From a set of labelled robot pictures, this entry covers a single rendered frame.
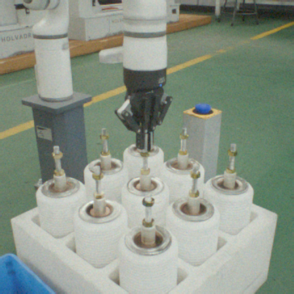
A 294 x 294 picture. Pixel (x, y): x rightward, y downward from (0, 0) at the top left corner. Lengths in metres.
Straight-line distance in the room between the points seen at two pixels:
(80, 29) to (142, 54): 2.77
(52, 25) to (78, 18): 2.30
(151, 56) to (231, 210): 0.33
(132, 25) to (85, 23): 2.73
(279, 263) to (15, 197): 0.78
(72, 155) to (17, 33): 1.83
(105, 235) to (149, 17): 0.36
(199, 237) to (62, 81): 0.62
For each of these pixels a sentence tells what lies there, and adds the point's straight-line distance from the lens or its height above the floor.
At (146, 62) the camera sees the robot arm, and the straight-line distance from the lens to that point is 0.64.
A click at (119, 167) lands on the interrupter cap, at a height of 0.25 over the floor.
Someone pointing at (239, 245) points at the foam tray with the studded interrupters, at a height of 0.18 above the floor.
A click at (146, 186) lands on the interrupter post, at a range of 0.76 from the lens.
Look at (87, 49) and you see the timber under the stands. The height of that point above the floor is 0.03.
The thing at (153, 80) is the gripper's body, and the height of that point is 0.48.
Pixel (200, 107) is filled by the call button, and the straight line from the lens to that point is 0.98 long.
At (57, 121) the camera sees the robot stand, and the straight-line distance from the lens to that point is 1.12.
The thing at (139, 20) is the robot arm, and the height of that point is 0.57.
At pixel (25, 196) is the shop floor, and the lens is 1.27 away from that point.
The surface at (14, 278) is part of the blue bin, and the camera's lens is 0.89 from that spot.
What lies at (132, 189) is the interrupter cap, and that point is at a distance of 0.76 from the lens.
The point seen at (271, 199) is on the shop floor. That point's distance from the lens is 1.25.
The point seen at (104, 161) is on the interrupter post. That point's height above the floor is 0.27.
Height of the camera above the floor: 0.65
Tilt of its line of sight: 26 degrees down
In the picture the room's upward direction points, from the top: straight up
